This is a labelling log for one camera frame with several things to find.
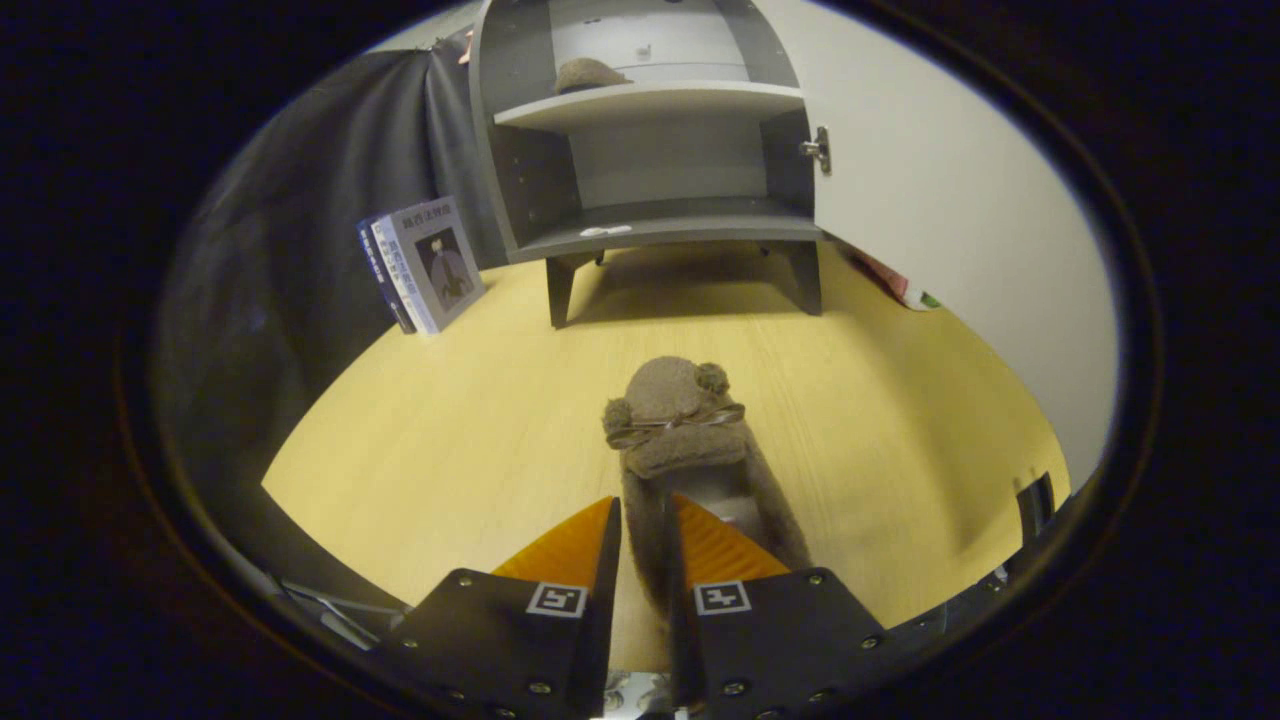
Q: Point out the black backdrop cloth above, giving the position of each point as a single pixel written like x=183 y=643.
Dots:
x=280 y=250

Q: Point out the white shoe cabinet door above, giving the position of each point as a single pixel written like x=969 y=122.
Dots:
x=950 y=250

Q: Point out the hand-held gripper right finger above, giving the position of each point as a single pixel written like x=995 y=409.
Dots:
x=685 y=650

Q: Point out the red green flat packet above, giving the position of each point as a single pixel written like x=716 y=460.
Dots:
x=885 y=275

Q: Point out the metal door hinge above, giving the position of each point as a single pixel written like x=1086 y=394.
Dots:
x=818 y=148

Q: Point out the brown fuzzy shoe with bow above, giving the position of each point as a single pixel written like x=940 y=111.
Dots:
x=590 y=75
x=680 y=400

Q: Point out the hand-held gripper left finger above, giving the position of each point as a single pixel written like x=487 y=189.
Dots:
x=600 y=640

